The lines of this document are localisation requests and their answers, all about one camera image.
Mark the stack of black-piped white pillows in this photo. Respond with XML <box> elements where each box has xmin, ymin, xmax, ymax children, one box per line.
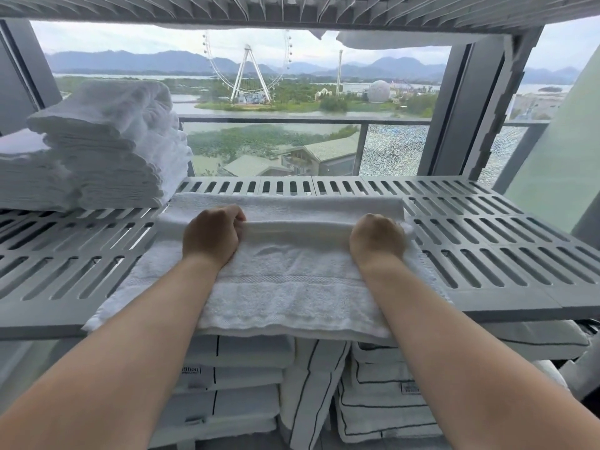
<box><xmin>279</xmin><ymin>318</ymin><xmax>591</xmax><ymax>450</ymax></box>

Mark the glass balcony railing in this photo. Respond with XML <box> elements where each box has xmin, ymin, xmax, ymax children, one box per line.
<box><xmin>179</xmin><ymin>116</ymin><xmax>549</xmax><ymax>195</ymax></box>

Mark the grey ribbed shelf board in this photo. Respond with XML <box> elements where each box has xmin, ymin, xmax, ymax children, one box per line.
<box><xmin>0</xmin><ymin>0</ymin><xmax>600</xmax><ymax>31</ymax></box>

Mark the person's left forearm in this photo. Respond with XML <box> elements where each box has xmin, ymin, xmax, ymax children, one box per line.
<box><xmin>0</xmin><ymin>255</ymin><xmax>221</xmax><ymax>450</ymax></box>

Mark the white dome building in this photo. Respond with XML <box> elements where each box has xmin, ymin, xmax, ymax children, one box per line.
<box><xmin>367</xmin><ymin>80</ymin><xmax>391</xmax><ymax>104</ymax></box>

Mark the grey roofed building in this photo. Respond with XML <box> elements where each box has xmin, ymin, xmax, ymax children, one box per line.
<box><xmin>224</xmin><ymin>133</ymin><xmax>359</xmax><ymax>178</ymax></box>

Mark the white hand towel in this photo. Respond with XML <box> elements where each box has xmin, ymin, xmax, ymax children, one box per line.
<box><xmin>27</xmin><ymin>80</ymin><xmax>175</xmax><ymax>138</ymax></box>
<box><xmin>83</xmin><ymin>191</ymin><xmax>453</xmax><ymax>348</ymax></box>

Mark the person's right forearm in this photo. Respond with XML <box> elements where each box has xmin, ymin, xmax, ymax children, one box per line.
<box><xmin>358</xmin><ymin>250</ymin><xmax>600</xmax><ymax>450</ymax></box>

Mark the person's right hand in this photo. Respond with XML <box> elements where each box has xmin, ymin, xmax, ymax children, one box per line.
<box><xmin>349</xmin><ymin>214</ymin><xmax>408</xmax><ymax>270</ymax></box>

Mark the pale green glass partition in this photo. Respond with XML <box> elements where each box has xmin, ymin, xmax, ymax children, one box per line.
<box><xmin>504</xmin><ymin>49</ymin><xmax>600</xmax><ymax>235</ymax></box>

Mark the stack of folded white towels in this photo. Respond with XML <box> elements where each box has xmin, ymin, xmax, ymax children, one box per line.
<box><xmin>0</xmin><ymin>128</ymin><xmax>81</xmax><ymax>211</ymax></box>
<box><xmin>42</xmin><ymin>128</ymin><xmax>194</xmax><ymax>209</ymax></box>

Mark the person's left hand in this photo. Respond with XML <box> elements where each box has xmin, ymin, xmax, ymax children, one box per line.
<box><xmin>181</xmin><ymin>204</ymin><xmax>248</xmax><ymax>270</ymax></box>

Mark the grey notched shelf post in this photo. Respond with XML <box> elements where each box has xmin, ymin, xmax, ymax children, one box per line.
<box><xmin>560</xmin><ymin>341</ymin><xmax>600</xmax><ymax>401</ymax></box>
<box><xmin>461</xmin><ymin>25</ymin><xmax>544</xmax><ymax>186</ymax></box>

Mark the grey slotted shelf board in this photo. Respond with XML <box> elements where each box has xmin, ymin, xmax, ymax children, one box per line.
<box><xmin>0</xmin><ymin>175</ymin><xmax>600</xmax><ymax>342</ymax></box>

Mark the dark window frame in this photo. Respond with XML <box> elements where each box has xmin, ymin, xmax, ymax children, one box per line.
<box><xmin>417</xmin><ymin>37</ymin><xmax>512</xmax><ymax>178</ymax></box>
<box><xmin>0</xmin><ymin>18</ymin><xmax>64</xmax><ymax>136</ymax></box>

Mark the white ferris wheel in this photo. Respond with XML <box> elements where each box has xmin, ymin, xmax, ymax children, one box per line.
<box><xmin>202</xmin><ymin>30</ymin><xmax>294</xmax><ymax>104</ymax></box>

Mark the white hanging sheet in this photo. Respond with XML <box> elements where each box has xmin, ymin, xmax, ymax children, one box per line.
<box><xmin>154</xmin><ymin>22</ymin><xmax>493</xmax><ymax>50</ymax></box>

